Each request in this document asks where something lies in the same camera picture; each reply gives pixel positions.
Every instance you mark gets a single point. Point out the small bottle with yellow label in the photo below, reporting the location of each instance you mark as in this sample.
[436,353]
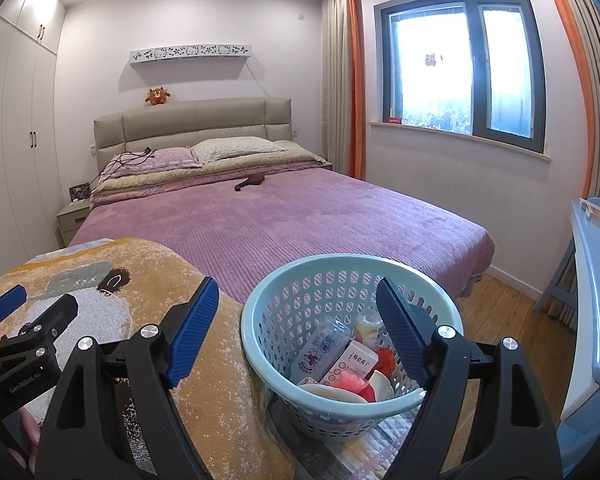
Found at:
[367,332]

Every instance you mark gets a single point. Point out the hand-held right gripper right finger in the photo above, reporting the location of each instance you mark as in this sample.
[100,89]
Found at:
[400,335]

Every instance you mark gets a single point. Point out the white wardrobe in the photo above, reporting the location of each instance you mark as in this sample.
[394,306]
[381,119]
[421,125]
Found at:
[20,135]

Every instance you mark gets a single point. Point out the dark brush on bed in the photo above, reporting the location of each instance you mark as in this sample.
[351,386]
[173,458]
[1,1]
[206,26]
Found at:
[250,182]

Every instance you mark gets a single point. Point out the dark framed window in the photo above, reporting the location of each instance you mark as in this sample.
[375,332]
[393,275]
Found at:
[505,60]

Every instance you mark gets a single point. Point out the orange plastic bag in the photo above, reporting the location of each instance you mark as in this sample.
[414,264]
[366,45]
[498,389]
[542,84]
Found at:
[386,362]

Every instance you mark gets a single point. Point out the cream dotted pillow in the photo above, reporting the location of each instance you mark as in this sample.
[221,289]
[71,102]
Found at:
[235,147]

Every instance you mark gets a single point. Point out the white cartoon wall shelf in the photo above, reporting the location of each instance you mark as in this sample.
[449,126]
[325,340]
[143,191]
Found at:
[190,51]

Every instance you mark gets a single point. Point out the red and white packet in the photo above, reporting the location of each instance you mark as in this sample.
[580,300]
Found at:
[352,382]

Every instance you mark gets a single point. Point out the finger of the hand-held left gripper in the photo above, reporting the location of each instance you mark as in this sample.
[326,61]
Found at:
[7,302]
[45,320]

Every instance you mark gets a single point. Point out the brown plush toy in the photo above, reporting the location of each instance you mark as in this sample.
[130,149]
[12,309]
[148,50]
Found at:
[156,96]

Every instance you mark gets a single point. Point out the pink pillow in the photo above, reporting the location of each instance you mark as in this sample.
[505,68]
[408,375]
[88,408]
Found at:
[170,157]

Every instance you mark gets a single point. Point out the light blue plastic basket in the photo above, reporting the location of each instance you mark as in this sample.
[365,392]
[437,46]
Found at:
[280,300]

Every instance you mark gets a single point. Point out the white and pink box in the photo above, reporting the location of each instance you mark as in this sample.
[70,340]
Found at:
[352,360]

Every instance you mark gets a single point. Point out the beige nightstand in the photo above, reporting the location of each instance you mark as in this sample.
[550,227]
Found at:
[72,220]

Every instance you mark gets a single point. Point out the bed with purple bedspread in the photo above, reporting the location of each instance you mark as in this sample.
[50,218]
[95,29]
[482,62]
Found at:
[305,220]

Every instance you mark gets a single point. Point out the beige and orange curtain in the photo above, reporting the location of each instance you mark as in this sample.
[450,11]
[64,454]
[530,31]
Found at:
[595,85]
[337,85]

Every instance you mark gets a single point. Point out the small red box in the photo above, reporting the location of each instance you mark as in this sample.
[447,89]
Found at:
[395,120]

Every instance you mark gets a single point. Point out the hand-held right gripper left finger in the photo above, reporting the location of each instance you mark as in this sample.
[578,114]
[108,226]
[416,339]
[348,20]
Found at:
[195,330]

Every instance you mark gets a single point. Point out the clear bottle with blue label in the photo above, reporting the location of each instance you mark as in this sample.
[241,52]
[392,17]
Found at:
[322,347]

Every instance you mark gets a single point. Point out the folded beige quilt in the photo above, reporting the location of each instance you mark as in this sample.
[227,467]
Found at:
[205,175]

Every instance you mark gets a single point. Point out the light blue desk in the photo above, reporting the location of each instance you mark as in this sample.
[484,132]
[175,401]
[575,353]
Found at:
[590,310]

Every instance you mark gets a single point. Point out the yellow printed blanket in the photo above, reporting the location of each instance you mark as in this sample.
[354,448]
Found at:
[145,265]

